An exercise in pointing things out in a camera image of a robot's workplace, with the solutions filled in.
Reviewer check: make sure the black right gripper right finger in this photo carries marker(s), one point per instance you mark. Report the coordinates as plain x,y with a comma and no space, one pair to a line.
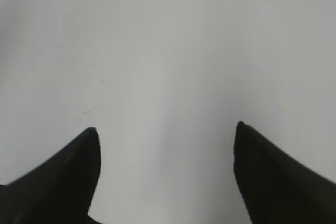
275,187

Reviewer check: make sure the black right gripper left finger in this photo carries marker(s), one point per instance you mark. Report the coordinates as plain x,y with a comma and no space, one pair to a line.
60,190

